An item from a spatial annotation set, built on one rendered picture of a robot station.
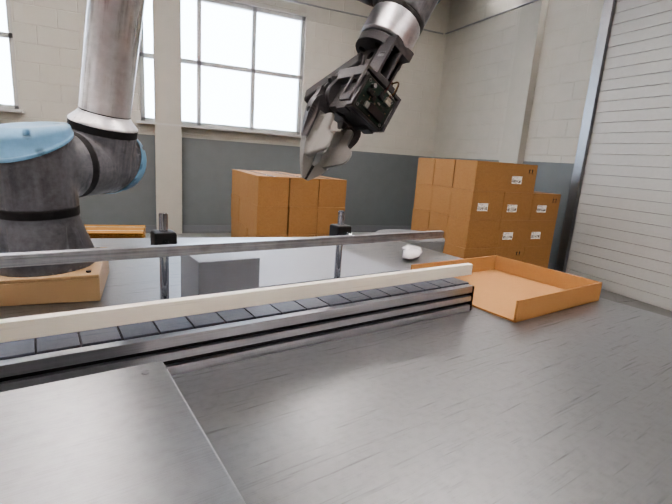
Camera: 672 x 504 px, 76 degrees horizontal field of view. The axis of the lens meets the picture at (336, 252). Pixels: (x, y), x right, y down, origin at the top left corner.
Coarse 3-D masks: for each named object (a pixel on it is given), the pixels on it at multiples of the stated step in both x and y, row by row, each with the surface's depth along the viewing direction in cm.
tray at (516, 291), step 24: (432, 264) 97; (480, 264) 108; (504, 264) 109; (528, 264) 103; (480, 288) 92; (504, 288) 94; (528, 288) 95; (552, 288) 97; (576, 288) 84; (600, 288) 90; (504, 312) 78; (528, 312) 76; (552, 312) 81
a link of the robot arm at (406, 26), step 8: (376, 8) 58; (384, 8) 58; (392, 8) 57; (400, 8) 57; (376, 16) 58; (384, 16) 57; (392, 16) 57; (400, 16) 57; (408, 16) 57; (368, 24) 58; (376, 24) 57; (384, 24) 57; (392, 24) 57; (400, 24) 57; (408, 24) 58; (416, 24) 58; (360, 32) 60; (384, 32) 57; (392, 32) 57; (400, 32) 57; (408, 32) 58; (416, 32) 59; (408, 40) 58; (416, 40) 61
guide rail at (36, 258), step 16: (256, 240) 62; (272, 240) 63; (288, 240) 64; (304, 240) 66; (320, 240) 67; (336, 240) 69; (352, 240) 71; (368, 240) 73; (384, 240) 75; (400, 240) 77; (0, 256) 45; (16, 256) 46; (32, 256) 47; (48, 256) 47; (64, 256) 48; (80, 256) 49; (96, 256) 50; (112, 256) 51; (128, 256) 52; (144, 256) 53; (160, 256) 54
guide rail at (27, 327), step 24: (456, 264) 77; (264, 288) 56; (288, 288) 57; (312, 288) 59; (336, 288) 62; (360, 288) 64; (72, 312) 44; (96, 312) 44; (120, 312) 46; (144, 312) 47; (168, 312) 49; (192, 312) 50; (0, 336) 40; (24, 336) 41
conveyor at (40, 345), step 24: (384, 288) 72; (408, 288) 72; (432, 288) 74; (216, 312) 56; (240, 312) 56; (264, 312) 57; (288, 312) 58; (48, 336) 46; (72, 336) 46; (96, 336) 47; (120, 336) 48; (144, 336) 48
